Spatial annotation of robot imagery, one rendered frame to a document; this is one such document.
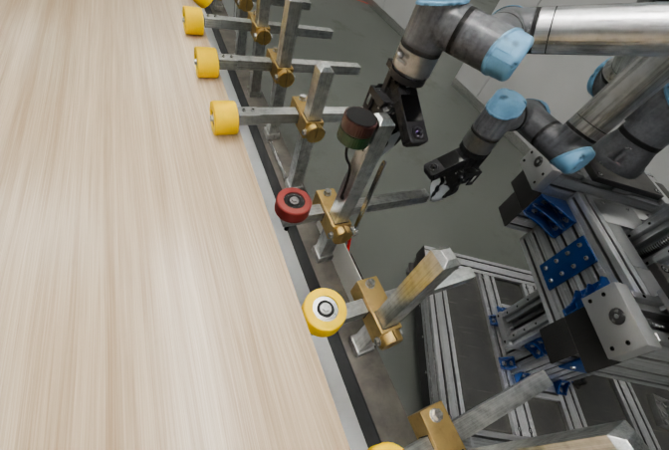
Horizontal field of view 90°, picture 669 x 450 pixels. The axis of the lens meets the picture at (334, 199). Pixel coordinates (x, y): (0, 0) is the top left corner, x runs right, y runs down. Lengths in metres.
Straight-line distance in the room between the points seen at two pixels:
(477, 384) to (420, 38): 1.31
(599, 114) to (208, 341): 0.85
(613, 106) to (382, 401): 0.77
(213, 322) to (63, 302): 0.22
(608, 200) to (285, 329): 1.06
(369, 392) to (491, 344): 0.96
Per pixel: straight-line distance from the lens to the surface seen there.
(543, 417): 1.74
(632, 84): 0.89
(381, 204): 0.88
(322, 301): 0.63
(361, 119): 0.57
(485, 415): 0.76
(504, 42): 0.60
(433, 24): 0.61
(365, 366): 0.84
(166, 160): 0.81
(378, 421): 0.83
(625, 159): 1.24
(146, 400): 0.58
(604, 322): 0.96
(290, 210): 0.72
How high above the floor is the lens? 1.46
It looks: 46 degrees down
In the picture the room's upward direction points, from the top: 22 degrees clockwise
